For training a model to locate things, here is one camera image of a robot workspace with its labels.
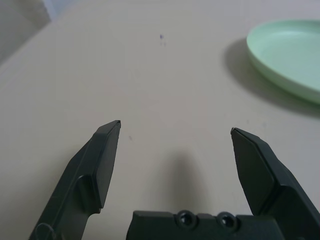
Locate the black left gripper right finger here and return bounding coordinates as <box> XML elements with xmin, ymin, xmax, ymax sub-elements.
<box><xmin>229</xmin><ymin>126</ymin><xmax>320</xmax><ymax>240</ymax></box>

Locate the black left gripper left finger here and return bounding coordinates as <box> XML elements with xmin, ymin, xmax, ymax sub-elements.
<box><xmin>28</xmin><ymin>119</ymin><xmax>122</xmax><ymax>240</ymax></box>

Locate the light green round plate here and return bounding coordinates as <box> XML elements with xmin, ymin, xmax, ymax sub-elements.
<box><xmin>246</xmin><ymin>19</ymin><xmax>320</xmax><ymax>105</ymax></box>

